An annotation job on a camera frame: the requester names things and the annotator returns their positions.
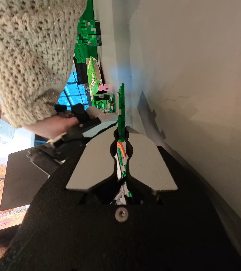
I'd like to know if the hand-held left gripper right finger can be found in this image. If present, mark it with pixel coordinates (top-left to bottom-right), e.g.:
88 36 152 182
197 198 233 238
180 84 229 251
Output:
126 126 179 203

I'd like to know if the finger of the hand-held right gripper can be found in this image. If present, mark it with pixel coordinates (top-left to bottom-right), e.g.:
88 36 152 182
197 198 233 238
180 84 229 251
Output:
82 120 119 138

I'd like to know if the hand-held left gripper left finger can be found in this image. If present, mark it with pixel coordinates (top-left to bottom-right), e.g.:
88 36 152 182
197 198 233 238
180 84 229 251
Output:
65 126 118 203

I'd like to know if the green mosaic lego plate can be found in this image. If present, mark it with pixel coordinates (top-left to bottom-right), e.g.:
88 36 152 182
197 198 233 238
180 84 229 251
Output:
118 83 125 142

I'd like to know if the person's right forearm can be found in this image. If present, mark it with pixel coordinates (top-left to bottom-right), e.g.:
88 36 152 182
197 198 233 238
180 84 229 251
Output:
0 0 88 129

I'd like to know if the partial lego build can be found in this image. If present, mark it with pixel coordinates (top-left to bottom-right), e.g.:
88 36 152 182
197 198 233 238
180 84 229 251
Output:
93 93 117 113

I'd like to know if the green lego box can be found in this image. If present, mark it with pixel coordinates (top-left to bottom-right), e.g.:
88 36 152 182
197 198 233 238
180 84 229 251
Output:
86 56 104 96

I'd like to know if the person's right hand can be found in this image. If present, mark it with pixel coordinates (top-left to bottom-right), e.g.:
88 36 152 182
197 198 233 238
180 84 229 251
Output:
23 115 79 140

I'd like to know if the white book stand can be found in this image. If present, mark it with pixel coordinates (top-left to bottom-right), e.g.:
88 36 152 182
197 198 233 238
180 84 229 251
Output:
115 153 123 181

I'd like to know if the orange brick separator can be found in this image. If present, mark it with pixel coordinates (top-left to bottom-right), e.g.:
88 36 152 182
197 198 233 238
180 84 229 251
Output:
117 141 126 159

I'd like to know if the large window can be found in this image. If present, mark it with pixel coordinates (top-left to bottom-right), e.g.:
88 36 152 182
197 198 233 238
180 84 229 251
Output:
58 72 90 106

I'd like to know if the black mesh chair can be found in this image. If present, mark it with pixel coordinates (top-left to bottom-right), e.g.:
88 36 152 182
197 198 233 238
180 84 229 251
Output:
74 57 89 85

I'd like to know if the dark panel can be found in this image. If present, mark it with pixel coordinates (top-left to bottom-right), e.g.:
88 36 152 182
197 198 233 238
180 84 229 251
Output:
0 146 51 212

